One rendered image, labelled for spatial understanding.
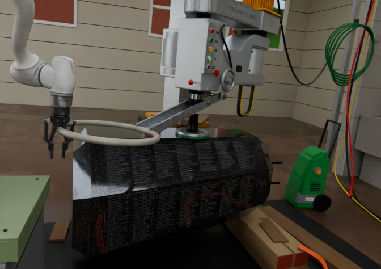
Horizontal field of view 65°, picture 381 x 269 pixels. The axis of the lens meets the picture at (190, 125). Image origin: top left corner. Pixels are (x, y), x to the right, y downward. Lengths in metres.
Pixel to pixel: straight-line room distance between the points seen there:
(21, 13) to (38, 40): 6.69
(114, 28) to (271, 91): 4.62
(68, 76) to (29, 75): 0.16
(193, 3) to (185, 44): 0.24
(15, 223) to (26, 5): 0.71
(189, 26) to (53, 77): 0.87
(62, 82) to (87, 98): 6.49
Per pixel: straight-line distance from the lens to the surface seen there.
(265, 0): 2.42
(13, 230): 0.84
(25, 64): 1.42
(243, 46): 2.17
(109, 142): 1.26
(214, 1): 1.85
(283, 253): 2.06
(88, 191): 1.61
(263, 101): 8.92
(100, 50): 7.76
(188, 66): 1.84
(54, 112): 1.40
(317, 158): 3.09
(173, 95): 2.68
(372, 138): 4.27
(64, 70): 1.36
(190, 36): 1.85
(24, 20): 1.25
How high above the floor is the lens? 1.27
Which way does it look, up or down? 11 degrees down
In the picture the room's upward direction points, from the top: 5 degrees clockwise
